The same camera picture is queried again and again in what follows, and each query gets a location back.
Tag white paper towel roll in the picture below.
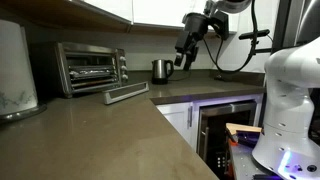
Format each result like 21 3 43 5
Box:
0 19 48 123

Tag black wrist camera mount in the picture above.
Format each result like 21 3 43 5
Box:
209 9 231 41

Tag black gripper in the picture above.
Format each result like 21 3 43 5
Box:
173 11 211 72

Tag black kettle power cord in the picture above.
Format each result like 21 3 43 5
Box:
172 69 193 82

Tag black camera on stand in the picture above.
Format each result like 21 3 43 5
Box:
238 28 273 56

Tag small black countertop object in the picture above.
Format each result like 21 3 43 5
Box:
214 74 232 82

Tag stainless steel electric kettle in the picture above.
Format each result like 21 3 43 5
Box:
151 58 175 85

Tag orange clamp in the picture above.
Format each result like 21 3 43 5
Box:
227 137 239 147

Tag white upper wall cabinets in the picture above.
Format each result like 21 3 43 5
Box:
83 0 241 35

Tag wooden board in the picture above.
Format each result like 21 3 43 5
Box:
225 122 263 136

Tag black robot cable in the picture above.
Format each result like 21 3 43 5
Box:
202 0 262 74

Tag silver toaster oven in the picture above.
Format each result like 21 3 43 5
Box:
30 41 130 99

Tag toaster oven glass door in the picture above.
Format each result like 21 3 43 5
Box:
71 81 150 106

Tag white robot base table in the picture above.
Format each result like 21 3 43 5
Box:
229 143 279 180

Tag narrow white cabinet door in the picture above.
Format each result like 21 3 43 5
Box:
156 102 195 148

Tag stainless steel refrigerator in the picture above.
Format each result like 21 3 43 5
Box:
282 0 320 48

